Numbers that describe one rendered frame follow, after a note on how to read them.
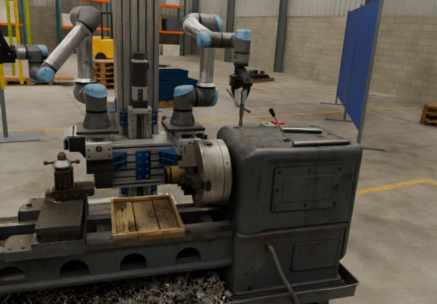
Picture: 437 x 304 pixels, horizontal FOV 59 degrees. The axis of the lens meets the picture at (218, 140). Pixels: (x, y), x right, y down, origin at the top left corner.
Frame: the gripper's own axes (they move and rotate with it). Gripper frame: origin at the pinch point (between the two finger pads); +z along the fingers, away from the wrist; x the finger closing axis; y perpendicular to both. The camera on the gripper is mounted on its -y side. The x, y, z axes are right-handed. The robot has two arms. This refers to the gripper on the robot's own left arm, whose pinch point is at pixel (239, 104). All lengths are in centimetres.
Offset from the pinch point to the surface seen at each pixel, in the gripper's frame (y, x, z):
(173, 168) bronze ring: -12.9, 34.3, 26.0
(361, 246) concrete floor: 66, -148, 138
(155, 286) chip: -20, 43, 81
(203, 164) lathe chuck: -24.0, 24.0, 20.7
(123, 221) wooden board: -14, 56, 49
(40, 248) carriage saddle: -33, 88, 47
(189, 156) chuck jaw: -9.0, 26.3, 22.2
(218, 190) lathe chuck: -27.3, 17.7, 31.5
